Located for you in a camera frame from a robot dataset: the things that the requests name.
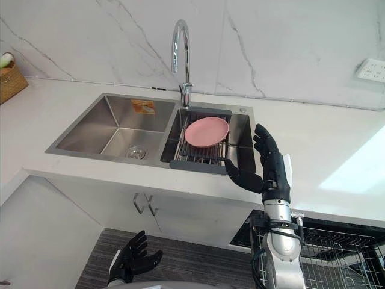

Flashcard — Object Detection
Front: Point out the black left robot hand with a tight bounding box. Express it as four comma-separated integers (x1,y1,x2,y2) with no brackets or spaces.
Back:
109,230,164,284

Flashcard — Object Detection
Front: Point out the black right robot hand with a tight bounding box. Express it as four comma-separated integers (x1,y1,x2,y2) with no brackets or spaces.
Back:
224,123,292,202

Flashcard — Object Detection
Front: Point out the white cabinet door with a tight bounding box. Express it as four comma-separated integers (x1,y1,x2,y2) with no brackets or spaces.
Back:
43,176,163,234

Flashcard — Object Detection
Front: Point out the round sink drain strainer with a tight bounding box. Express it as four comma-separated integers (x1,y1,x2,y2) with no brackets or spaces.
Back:
126,146,148,160

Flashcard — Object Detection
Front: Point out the stainless steel double sink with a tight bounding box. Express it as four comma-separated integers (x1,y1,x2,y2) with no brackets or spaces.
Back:
45,92,257,176

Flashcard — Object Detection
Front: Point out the pink plate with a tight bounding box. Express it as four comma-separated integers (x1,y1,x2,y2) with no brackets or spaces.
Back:
184,117,230,149

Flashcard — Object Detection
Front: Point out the chrome gooseneck faucet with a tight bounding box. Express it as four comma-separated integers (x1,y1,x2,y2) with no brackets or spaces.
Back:
171,19,194,110

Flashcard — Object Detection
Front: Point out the orange sticker label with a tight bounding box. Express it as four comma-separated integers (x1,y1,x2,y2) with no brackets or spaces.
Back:
131,99,156,115

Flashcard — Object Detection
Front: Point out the woven wicker basket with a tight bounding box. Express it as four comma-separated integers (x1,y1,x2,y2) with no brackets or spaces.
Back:
0,61,29,105

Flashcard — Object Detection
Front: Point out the green white vegetable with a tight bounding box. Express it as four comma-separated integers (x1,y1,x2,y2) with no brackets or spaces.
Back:
0,52,16,70

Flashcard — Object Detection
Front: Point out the grey wire drying rack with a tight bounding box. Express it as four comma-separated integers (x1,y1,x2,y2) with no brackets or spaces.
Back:
170,105,232,175

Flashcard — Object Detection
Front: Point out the dishwasher wire rack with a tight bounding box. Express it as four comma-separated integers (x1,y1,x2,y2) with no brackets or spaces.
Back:
251,215,385,289

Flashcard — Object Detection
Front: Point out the white wall power socket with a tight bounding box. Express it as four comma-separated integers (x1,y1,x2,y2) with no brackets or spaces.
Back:
356,58,385,84

